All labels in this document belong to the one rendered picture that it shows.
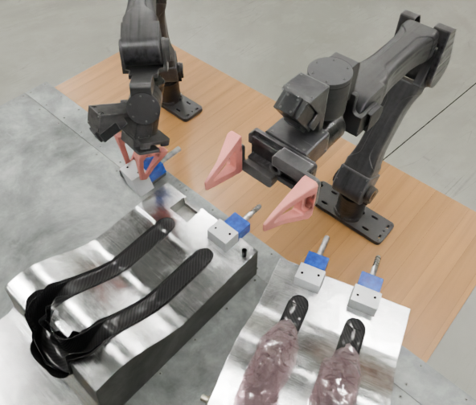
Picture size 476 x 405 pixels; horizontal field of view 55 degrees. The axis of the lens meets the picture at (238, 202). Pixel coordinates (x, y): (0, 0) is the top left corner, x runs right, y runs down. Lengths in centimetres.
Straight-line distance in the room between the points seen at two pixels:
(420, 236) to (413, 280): 12
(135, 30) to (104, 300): 47
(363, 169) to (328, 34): 230
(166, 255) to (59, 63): 229
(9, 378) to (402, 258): 79
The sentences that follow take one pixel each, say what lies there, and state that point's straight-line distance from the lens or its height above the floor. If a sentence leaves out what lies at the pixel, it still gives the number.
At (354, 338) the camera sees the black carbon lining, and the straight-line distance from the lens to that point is 88.
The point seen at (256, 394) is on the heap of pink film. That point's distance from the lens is 77.
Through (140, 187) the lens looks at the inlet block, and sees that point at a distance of 97.
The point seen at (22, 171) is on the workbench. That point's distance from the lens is 126.
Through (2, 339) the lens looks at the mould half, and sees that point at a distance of 94.
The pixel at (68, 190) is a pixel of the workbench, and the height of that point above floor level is 80.
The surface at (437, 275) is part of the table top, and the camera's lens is 106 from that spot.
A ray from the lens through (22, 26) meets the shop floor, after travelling 352.
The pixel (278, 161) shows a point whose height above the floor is 123.
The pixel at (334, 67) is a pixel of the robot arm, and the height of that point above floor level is 130.
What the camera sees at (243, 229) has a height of 90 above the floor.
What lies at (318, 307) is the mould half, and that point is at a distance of 89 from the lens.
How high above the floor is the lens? 165
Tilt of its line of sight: 52 degrees down
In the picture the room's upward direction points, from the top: straight up
